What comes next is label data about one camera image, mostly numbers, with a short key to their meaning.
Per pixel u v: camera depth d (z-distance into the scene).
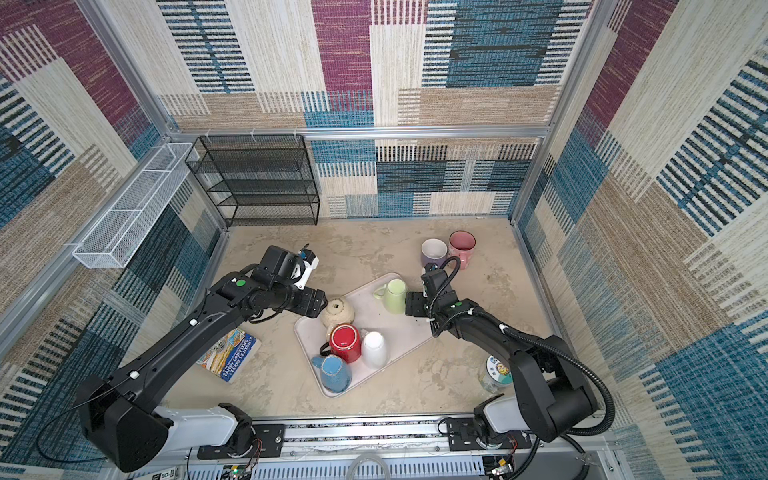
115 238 0.71
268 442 0.73
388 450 0.73
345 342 0.82
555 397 0.42
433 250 1.05
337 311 0.86
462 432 0.74
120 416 0.38
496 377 0.75
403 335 0.91
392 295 0.89
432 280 0.70
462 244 1.03
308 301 0.69
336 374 0.74
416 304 0.80
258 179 1.10
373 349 0.79
